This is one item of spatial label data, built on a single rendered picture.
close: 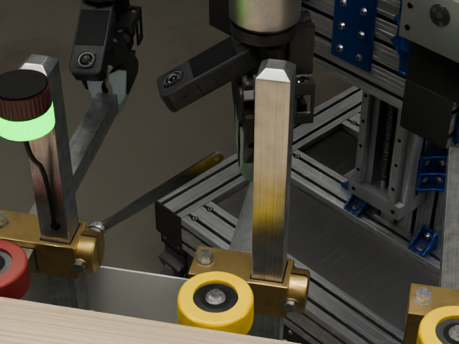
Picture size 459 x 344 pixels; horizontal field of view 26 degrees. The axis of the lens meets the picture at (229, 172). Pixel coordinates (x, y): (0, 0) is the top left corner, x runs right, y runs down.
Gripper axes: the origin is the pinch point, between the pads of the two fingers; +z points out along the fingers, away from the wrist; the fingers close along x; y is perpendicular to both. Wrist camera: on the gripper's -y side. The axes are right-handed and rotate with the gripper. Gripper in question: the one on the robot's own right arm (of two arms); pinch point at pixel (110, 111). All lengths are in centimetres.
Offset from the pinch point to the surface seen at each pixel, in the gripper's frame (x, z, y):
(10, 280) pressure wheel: -3.2, -8.7, -43.7
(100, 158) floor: 38, 84, 91
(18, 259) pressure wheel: -2.9, -8.7, -40.4
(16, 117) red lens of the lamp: -4.6, -26.8, -38.9
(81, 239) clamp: -6.9, -4.9, -32.2
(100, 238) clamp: -8.5, -3.9, -30.5
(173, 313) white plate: -16.8, 8.3, -29.5
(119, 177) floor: 30, 83, 84
